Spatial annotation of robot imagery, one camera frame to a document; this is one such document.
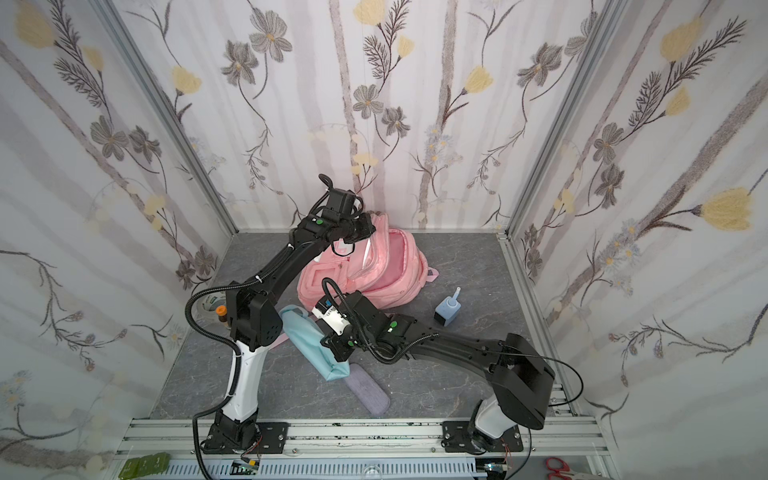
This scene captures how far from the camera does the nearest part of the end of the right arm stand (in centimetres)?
66

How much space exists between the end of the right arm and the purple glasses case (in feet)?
0.58

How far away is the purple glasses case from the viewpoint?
0.78 m
